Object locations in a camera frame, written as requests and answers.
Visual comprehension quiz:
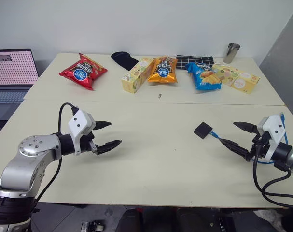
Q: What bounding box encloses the black device under table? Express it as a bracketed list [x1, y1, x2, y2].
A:
[81, 219, 106, 232]

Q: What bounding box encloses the steel cup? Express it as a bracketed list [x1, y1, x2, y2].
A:
[223, 43, 241, 64]

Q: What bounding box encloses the orange chips bag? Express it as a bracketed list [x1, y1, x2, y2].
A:
[147, 56, 179, 85]

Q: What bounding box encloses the black checkered cloth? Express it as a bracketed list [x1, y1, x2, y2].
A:
[176, 55, 214, 71]

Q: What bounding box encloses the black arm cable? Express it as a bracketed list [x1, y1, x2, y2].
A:
[252, 142, 293, 209]
[36, 102, 79, 203]

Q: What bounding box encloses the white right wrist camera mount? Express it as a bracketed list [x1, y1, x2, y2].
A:
[257, 115, 286, 163]

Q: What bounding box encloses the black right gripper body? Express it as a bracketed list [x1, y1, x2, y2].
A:
[245, 132, 270, 162]

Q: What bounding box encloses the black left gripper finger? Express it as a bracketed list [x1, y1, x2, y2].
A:
[97, 139, 123, 156]
[94, 120, 112, 132]

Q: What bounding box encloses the blue chips bag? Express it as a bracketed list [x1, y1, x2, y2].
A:
[184, 62, 222, 91]

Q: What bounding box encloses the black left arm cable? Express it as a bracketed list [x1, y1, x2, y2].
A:
[36, 102, 79, 203]

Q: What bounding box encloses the black sock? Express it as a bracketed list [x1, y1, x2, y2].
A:
[111, 51, 140, 72]

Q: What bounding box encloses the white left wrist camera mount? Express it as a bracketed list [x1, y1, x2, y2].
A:
[68, 110, 97, 156]

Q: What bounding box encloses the black adapter with blue cable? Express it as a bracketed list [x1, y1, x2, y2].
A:
[194, 122, 213, 140]

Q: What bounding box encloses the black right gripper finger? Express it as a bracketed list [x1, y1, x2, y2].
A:
[233, 121, 259, 134]
[218, 138, 252, 160]

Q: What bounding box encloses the yellow printed carton box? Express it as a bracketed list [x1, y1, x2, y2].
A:
[211, 64, 261, 94]
[121, 57, 153, 94]

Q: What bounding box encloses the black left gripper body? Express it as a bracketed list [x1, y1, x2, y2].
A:
[81, 123, 100, 154]

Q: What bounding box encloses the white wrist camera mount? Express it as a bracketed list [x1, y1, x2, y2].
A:
[257, 115, 286, 163]
[68, 110, 97, 156]

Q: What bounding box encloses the red chips bag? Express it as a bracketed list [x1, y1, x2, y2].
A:
[59, 53, 108, 91]

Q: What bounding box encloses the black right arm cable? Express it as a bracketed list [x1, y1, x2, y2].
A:
[252, 142, 293, 209]

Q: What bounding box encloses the grey laptop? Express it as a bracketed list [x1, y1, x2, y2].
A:
[0, 49, 40, 129]

